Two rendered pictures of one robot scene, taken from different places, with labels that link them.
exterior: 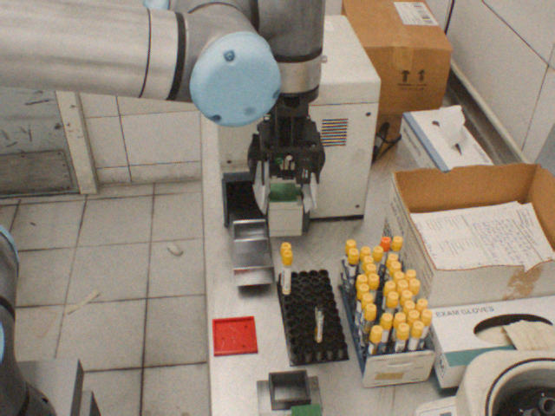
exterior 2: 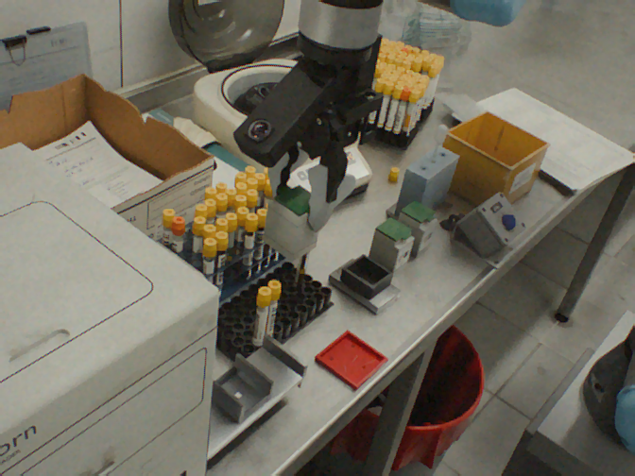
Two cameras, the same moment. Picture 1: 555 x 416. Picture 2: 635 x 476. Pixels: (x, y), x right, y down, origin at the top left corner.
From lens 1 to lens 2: 1.20 m
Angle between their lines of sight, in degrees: 94
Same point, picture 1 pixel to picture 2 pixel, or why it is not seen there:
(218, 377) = (400, 344)
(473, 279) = (184, 150)
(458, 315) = not seen: hidden behind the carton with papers
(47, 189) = not seen: outside the picture
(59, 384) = (569, 417)
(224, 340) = (364, 365)
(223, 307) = (329, 395)
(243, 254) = (264, 391)
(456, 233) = not seen: hidden behind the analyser
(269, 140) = (363, 97)
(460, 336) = (226, 176)
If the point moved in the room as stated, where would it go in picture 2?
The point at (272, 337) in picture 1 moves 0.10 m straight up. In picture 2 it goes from (318, 332) to (331, 277)
